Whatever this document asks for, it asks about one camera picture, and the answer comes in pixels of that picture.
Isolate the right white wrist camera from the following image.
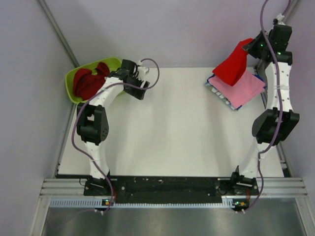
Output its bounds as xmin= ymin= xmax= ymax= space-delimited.
xmin=273 ymin=14 xmax=285 ymax=25

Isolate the grey slotted cable duct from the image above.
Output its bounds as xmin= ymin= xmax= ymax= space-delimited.
xmin=50 ymin=197 xmax=248 ymax=209

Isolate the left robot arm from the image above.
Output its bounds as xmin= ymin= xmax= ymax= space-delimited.
xmin=76 ymin=59 xmax=150 ymax=195

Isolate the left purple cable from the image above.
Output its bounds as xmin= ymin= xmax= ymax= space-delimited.
xmin=70 ymin=58 xmax=160 ymax=215

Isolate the green plastic basin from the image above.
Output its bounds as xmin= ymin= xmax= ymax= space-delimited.
xmin=65 ymin=57 xmax=122 ymax=104

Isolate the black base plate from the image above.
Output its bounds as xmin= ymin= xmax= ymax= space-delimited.
xmin=55 ymin=173 xmax=291 ymax=204

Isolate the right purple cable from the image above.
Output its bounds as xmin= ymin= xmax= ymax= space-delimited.
xmin=246 ymin=0 xmax=292 ymax=213

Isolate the bright red t-shirt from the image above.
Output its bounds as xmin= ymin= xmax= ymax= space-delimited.
xmin=213 ymin=38 xmax=253 ymax=86

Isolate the aluminium frame rail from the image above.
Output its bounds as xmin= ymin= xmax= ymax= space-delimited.
xmin=39 ymin=177 xmax=308 ymax=198

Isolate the dark red t-shirt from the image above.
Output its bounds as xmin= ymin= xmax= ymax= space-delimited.
xmin=73 ymin=62 xmax=110 ymax=101

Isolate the purple cable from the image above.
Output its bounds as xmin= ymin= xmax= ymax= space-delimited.
xmin=70 ymin=58 xmax=160 ymax=215
xmin=246 ymin=0 xmax=292 ymax=213

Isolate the patterned folded t-shirt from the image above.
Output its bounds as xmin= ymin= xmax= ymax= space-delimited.
xmin=204 ymin=82 xmax=242 ymax=111

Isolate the pink folded t-shirt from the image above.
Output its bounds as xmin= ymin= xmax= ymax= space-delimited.
xmin=220 ymin=70 xmax=265 ymax=108

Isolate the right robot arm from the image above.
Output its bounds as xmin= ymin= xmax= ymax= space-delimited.
xmin=229 ymin=23 xmax=300 ymax=195

